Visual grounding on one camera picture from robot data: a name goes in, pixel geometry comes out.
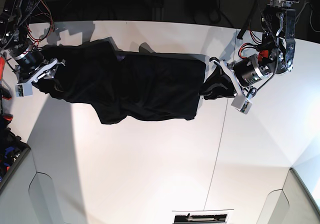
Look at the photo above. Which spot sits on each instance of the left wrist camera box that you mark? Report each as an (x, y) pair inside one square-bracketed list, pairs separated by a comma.
[(241, 103)]

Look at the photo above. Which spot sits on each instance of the black printed t-shirt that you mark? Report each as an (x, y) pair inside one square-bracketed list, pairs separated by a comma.
[(146, 86)]

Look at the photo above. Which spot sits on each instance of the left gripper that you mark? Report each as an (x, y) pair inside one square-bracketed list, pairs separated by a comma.
[(220, 83)]

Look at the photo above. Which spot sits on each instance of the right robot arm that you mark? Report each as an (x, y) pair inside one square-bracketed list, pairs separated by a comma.
[(22, 47)]

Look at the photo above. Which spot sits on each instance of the black white label plate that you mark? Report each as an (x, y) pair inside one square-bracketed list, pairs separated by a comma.
[(202, 217)]

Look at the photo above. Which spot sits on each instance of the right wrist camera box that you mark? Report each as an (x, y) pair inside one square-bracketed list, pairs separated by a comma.
[(23, 89)]

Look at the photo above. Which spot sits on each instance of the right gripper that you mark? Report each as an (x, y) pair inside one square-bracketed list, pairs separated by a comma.
[(44, 77)]

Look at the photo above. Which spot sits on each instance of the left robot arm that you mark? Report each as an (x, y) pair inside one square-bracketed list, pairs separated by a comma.
[(260, 60)]

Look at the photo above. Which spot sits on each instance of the orange handled tool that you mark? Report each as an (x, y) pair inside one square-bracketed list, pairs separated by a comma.
[(4, 95)]

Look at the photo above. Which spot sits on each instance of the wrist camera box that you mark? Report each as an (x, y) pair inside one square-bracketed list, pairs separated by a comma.
[(23, 89), (241, 103)]

